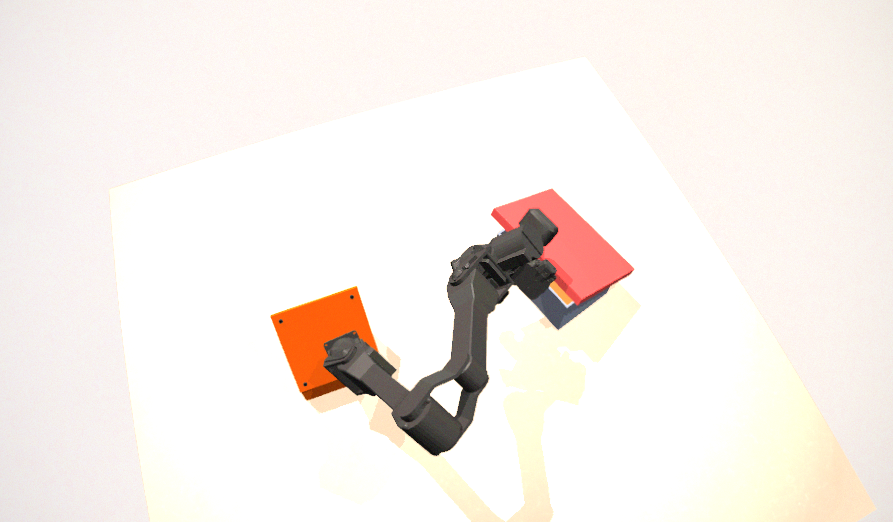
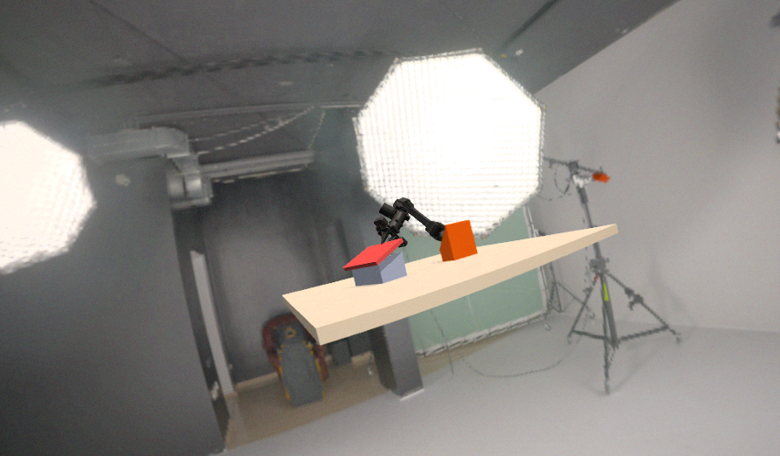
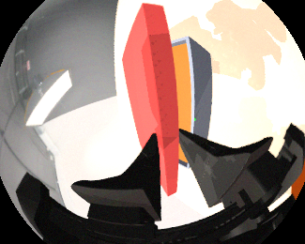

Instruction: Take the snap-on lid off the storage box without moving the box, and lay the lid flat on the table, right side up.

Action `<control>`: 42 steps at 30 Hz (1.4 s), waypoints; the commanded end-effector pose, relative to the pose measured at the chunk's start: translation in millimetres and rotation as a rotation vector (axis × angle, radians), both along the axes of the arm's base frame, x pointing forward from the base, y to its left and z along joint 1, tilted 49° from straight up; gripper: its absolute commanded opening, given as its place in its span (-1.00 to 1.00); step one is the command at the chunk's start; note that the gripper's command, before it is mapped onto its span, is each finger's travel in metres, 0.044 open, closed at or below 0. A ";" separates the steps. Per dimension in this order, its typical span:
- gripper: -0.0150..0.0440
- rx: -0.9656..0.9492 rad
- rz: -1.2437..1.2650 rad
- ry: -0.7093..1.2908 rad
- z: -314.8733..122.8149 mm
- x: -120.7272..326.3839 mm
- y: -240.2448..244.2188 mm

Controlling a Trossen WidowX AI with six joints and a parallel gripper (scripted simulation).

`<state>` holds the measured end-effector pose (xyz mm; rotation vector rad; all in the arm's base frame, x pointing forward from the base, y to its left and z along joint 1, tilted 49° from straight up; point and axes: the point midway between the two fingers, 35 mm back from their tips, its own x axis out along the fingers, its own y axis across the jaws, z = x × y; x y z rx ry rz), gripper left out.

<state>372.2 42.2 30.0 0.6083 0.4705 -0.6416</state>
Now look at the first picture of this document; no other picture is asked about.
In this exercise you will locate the red rectangular lid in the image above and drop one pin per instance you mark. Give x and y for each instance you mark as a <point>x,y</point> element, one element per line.
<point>586,263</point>

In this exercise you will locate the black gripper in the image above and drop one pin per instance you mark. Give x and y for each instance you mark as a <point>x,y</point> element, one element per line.
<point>546,229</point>

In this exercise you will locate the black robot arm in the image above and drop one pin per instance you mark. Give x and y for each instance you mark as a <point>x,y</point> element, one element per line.
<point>363,370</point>

